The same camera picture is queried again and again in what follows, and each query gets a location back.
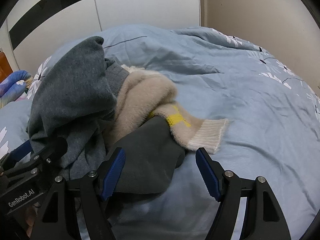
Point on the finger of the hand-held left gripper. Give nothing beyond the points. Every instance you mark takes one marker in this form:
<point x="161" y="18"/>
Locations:
<point x="55" y="150"/>
<point x="22" y="151"/>

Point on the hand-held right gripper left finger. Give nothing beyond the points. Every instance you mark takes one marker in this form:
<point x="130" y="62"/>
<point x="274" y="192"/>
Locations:
<point x="112" y="176"/>

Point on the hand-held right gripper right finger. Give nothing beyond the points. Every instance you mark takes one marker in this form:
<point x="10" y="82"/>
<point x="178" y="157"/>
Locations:
<point x="207" y="176"/>

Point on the dark grey garment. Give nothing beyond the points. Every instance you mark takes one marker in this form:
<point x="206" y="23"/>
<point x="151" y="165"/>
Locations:
<point x="150" y="155"/>

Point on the grey-blue sweater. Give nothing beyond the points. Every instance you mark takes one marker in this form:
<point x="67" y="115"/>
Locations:
<point x="70" y="85"/>

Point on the blue purple pillow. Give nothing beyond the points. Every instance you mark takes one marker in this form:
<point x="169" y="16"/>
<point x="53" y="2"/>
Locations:
<point x="12" y="85"/>

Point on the blue floral duvet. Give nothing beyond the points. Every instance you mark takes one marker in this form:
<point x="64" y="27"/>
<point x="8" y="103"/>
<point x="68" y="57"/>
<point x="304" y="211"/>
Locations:
<point x="225" y="105"/>

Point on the brown wooden furniture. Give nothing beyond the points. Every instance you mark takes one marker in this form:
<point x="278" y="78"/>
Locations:
<point x="4" y="67"/>

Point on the beige fluffy sweater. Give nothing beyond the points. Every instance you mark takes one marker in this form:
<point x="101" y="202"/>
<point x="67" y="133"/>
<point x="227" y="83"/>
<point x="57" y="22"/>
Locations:
<point x="145" y="90"/>

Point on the white wardrobe with black band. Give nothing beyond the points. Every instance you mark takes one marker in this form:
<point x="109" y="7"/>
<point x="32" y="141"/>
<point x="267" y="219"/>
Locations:
<point x="150" y="7"/>

